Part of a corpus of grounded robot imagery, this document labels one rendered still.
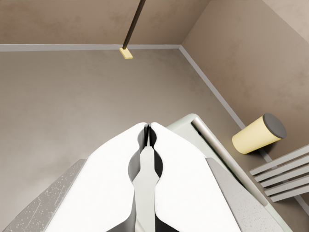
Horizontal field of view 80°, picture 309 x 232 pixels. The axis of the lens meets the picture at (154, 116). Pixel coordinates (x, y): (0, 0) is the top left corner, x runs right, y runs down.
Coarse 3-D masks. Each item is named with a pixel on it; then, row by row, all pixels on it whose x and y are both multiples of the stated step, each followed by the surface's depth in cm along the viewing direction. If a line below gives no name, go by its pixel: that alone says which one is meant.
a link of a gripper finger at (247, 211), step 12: (216, 168) 8; (216, 180) 8; (228, 180) 8; (228, 192) 7; (240, 192) 7; (228, 204) 7; (240, 204) 7; (252, 204) 7; (240, 216) 6; (252, 216) 6; (264, 216) 6; (240, 228) 6; (252, 228) 6; (264, 228) 6; (276, 228) 6
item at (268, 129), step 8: (256, 120) 239; (264, 120) 222; (272, 120) 229; (248, 128) 242; (256, 128) 230; (264, 128) 221; (272, 128) 218; (280, 128) 227; (240, 136) 250; (248, 136) 239; (256, 136) 231; (264, 136) 224; (272, 136) 218; (280, 136) 217; (240, 144) 250; (248, 144) 242; (256, 144) 236; (264, 144) 232; (240, 152) 257; (248, 152) 256
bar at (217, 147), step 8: (200, 128) 52; (208, 136) 51; (216, 144) 50; (224, 152) 50; (224, 160) 50; (232, 160) 49; (232, 168) 49; (240, 176) 48; (248, 184) 48; (256, 192) 47; (264, 200) 47
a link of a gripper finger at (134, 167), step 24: (120, 144) 10; (144, 144) 12; (96, 168) 8; (120, 168) 8; (72, 192) 7; (96, 192) 7; (120, 192) 7; (72, 216) 6; (96, 216) 6; (120, 216) 6
